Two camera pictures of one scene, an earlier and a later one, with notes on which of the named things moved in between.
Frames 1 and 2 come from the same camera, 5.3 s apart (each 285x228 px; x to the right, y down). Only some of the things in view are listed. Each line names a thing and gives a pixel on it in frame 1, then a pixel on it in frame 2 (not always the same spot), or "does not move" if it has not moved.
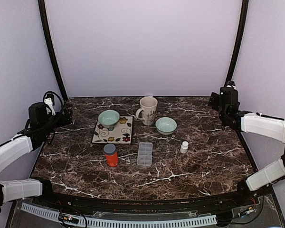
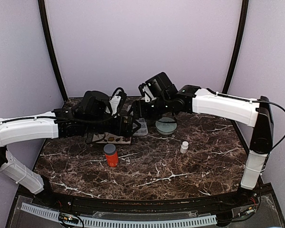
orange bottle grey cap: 111,155 does not move
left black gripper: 68,118 to 128,132
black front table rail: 227,201 does not move
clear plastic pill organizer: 145,154 to 143,129
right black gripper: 214,96 to 140,111
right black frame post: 229,81 does not move
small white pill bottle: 184,147 does not move
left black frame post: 59,69 does not move
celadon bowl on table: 166,126 does not move
